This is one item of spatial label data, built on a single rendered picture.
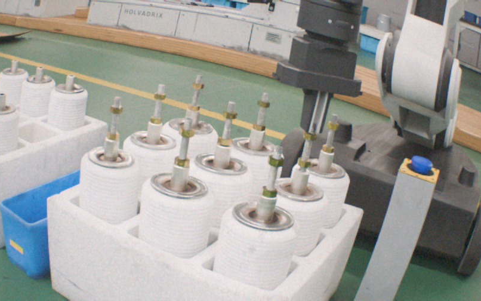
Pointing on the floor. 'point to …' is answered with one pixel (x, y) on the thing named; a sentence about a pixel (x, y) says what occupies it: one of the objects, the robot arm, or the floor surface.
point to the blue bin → (31, 224)
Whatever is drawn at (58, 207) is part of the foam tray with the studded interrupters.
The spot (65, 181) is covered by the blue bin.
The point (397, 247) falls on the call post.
